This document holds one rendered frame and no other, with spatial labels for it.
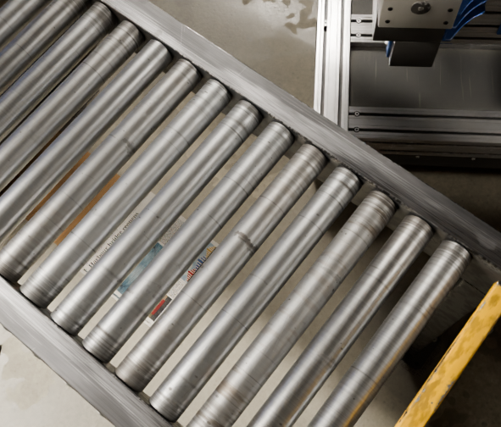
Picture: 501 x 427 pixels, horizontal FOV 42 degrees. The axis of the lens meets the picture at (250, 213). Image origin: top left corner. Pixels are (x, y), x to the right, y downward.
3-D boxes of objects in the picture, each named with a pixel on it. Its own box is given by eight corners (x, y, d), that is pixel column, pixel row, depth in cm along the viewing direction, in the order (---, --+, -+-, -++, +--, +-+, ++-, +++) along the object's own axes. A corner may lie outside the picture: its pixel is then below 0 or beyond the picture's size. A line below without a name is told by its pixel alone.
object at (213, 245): (239, 258, 178) (239, 257, 177) (171, 341, 171) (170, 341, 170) (139, 183, 187) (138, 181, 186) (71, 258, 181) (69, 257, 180)
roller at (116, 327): (296, 141, 107) (302, 131, 102) (102, 370, 96) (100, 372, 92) (272, 121, 107) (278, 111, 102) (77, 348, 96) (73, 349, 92)
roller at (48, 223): (208, 80, 111) (204, 63, 107) (14, 293, 101) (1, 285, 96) (186, 64, 113) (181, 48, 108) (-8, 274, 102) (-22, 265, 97)
